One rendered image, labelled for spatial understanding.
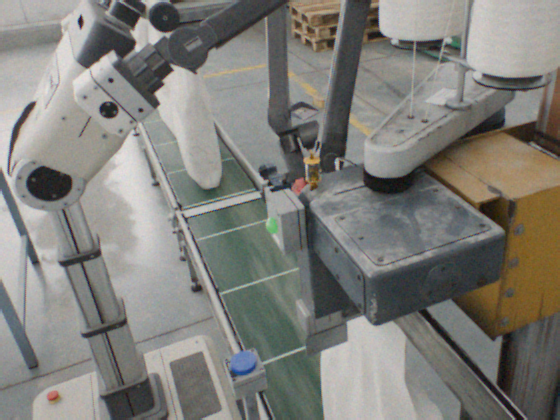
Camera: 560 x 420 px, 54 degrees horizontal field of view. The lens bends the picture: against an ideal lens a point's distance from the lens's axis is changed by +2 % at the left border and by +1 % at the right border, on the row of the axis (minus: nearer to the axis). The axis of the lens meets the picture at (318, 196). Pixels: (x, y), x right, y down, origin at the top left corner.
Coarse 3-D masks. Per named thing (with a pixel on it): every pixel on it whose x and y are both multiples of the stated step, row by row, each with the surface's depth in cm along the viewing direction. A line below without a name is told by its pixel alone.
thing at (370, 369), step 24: (360, 336) 129; (384, 336) 120; (336, 360) 130; (360, 360) 125; (384, 360) 122; (336, 384) 130; (360, 384) 122; (384, 384) 119; (408, 384) 118; (336, 408) 134; (360, 408) 119; (384, 408) 115; (408, 408) 114; (432, 408) 116
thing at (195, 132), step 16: (176, 80) 274; (192, 80) 261; (176, 96) 279; (192, 96) 266; (208, 96) 282; (176, 112) 278; (192, 112) 273; (208, 112) 277; (176, 128) 287; (192, 128) 276; (208, 128) 280; (192, 144) 281; (208, 144) 284; (192, 160) 286; (208, 160) 288; (192, 176) 294; (208, 176) 292
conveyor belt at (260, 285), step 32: (192, 224) 264; (224, 224) 262; (256, 224) 260; (224, 256) 240; (256, 256) 238; (288, 256) 237; (224, 288) 221; (256, 288) 220; (288, 288) 219; (256, 320) 204; (288, 320) 203; (288, 352) 190; (320, 352) 189; (288, 384) 178; (320, 384) 177; (288, 416) 168; (320, 416) 167
